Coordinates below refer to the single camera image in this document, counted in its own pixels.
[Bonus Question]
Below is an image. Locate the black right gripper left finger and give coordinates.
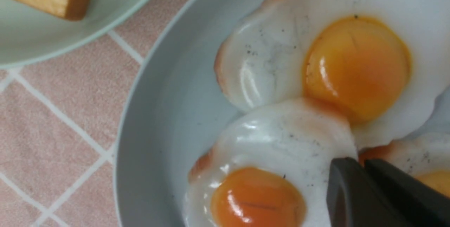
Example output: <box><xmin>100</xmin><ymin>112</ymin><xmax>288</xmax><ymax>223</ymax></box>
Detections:
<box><xmin>326</xmin><ymin>157</ymin><xmax>412</xmax><ymax>227</ymax></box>

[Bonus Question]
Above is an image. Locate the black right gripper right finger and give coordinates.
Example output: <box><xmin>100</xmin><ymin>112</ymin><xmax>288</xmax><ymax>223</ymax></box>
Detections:
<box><xmin>364</xmin><ymin>159</ymin><xmax>450</xmax><ymax>227</ymax></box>

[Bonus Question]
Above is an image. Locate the fried egg front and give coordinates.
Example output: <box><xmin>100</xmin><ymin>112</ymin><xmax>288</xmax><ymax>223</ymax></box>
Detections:
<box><xmin>183</xmin><ymin>98</ymin><xmax>357</xmax><ymax>227</ymax></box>

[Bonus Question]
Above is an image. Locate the fried egg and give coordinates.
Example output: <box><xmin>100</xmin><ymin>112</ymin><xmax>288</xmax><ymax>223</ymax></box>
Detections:
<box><xmin>214</xmin><ymin>0</ymin><xmax>450</xmax><ymax>148</ymax></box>
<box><xmin>183</xmin><ymin>98</ymin><xmax>357</xmax><ymax>227</ymax></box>
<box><xmin>359</xmin><ymin>132</ymin><xmax>450</xmax><ymax>197</ymax></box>

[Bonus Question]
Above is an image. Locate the fried egg right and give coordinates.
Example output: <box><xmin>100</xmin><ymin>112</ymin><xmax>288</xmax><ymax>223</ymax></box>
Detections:
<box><xmin>359</xmin><ymin>132</ymin><xmax>450</xmax><ymax>197</ymax></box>

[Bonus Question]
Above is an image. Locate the fried egg left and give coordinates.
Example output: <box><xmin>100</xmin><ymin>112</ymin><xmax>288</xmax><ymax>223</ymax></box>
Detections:
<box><xmin>214</xmin><ymin>0</ymin><xmax>450</xmax><ymax>148</ymax></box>

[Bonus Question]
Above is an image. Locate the grey-blue egg plate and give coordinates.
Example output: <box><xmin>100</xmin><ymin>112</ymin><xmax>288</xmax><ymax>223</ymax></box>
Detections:
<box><xmin>113</xmin><ymin>0</ymin><xmax>450</xmax><ymax>227</ymax></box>

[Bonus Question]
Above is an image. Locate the pink checkered tablecloth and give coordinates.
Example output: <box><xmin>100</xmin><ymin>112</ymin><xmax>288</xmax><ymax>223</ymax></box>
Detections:
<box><xmin>0</xmin><ymin>0</ymin><xmax>188</xmax><ymax>227</ymax></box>

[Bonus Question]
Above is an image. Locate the mint green plate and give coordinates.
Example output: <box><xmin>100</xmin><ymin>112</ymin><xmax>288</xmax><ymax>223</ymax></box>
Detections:
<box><xmin>0</xmin><ymin>0</ymin><xmax>148</xmax><ymax>70</ymax></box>

